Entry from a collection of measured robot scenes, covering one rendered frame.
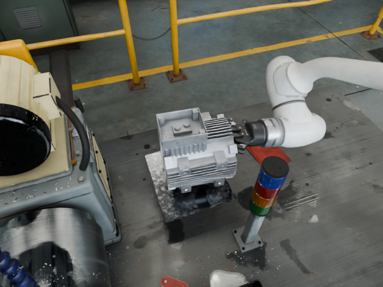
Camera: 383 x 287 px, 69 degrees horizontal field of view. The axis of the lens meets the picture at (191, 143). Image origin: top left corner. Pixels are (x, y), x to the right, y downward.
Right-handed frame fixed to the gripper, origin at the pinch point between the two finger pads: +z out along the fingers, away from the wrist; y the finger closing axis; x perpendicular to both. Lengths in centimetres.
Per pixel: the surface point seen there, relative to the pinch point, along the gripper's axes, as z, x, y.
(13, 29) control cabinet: 114, 91, -244
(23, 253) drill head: 40.5, 0.8, 25.0
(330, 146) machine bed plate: -66, 24, -11
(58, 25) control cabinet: 74, 88, -249
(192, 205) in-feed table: 0.3, 20.7, 9.7
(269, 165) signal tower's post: -11.4, -10.8, 19.2
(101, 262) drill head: 26.7, 8.3, 26.9
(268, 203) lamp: -13.8, 0.8, 22.4
